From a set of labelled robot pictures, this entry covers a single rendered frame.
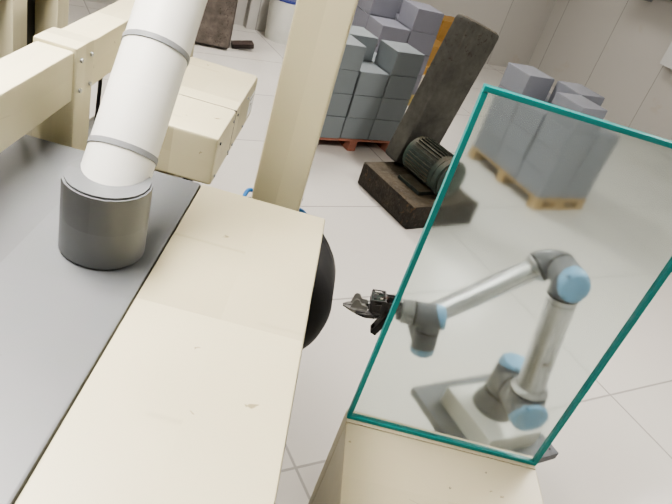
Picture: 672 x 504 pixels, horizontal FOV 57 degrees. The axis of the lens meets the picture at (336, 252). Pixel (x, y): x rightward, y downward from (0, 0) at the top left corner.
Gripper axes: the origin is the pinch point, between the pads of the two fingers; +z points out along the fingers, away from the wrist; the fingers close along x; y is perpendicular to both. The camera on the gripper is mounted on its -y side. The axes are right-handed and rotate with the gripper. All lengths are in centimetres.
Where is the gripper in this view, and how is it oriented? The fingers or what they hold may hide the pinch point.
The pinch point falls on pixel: (346, 306)
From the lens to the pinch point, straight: 229.0
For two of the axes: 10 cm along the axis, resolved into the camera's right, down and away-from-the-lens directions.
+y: 1.4, -8.4, -5.3
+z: -9.9, -1.6, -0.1
